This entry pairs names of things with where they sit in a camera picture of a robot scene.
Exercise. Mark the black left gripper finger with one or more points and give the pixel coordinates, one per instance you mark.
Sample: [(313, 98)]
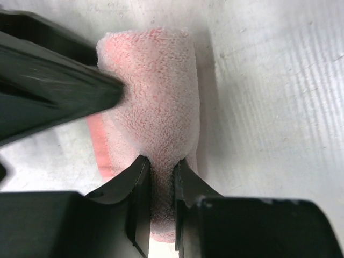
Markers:
[(189, 188)]

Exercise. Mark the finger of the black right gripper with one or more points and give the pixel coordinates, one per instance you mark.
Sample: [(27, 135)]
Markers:
[(41, 89), (36, 29)]

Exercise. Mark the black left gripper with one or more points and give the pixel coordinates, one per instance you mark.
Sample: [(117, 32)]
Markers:
[(114, 220)]

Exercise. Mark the pink striped towel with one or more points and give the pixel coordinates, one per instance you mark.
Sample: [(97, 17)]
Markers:
[(158, 116)]

